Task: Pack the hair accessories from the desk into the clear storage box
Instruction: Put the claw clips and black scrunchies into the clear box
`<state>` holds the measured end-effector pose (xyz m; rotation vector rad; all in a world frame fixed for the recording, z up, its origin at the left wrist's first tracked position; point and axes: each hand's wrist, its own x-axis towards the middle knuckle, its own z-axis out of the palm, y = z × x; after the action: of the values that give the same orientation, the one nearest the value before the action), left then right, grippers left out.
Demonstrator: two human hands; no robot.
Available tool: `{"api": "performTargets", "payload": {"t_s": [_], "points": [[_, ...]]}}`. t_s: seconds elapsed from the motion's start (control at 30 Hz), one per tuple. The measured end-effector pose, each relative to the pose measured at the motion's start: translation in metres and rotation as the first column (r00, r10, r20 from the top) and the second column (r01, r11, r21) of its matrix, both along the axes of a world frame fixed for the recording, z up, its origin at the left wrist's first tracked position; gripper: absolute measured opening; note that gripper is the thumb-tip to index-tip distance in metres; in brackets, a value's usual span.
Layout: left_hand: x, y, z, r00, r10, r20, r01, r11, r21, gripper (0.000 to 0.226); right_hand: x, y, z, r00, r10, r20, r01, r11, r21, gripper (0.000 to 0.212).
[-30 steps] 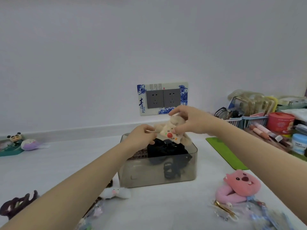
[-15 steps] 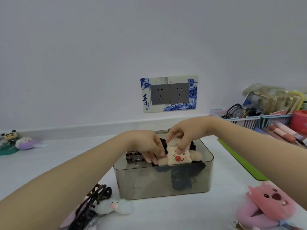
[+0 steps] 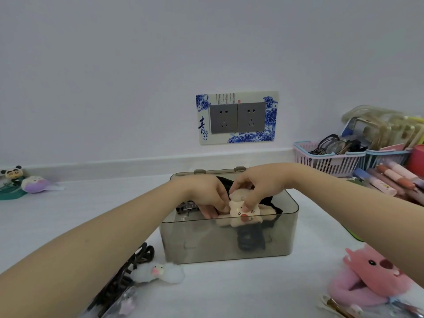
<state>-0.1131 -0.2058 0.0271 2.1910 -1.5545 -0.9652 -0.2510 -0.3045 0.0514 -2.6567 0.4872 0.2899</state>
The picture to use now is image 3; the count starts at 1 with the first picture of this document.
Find panda figurine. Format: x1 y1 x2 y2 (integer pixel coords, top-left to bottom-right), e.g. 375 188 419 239
0 165 24 182

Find person's left forearm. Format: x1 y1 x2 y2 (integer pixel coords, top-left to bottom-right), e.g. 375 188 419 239
0 178 196 318

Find beige bear plush clip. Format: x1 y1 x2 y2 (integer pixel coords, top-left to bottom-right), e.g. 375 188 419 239
215 188 277 229

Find grey wall socket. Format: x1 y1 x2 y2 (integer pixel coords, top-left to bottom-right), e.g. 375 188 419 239
237 102 266 133
209 103 239 135

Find transparent grey storage box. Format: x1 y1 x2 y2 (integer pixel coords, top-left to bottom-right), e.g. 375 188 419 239
159 167 300 265

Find person's left hand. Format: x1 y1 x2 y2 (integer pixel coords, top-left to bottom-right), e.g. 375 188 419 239
185 175 233 220

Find red round tin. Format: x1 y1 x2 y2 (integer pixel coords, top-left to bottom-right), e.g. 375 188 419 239
406 145 424 178

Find blue floral socket frame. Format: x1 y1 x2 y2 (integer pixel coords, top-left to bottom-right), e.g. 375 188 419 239
195 91 280 146

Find pink beaver plush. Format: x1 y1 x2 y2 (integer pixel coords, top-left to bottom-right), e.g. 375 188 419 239
327 243 415 307

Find green desk mat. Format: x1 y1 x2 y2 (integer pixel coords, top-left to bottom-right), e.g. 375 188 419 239
343 225 362 243

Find black fabric bow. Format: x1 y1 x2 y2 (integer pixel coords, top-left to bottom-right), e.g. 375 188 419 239
216 176 284 229

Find blue plastic basket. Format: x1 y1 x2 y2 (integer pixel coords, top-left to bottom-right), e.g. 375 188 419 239
364 147 413 171

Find dark framed eyeglasses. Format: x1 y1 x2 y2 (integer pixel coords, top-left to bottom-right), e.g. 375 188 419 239
310 134 368 156

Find white fluffy plush clip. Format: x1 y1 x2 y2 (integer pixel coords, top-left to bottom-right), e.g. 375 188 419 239
130 262 186 286

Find pink plastic basket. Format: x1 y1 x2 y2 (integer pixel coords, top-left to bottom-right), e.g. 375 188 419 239
292 140 367 178

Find person's right forearm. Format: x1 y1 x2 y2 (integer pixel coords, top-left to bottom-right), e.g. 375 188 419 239
291 163 424 288

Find purple white plush ball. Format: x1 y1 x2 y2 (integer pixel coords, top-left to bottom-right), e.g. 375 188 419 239
20 175 53 194

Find person's right hand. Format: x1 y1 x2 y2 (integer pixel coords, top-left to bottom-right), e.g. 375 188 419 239
229 163 299 212

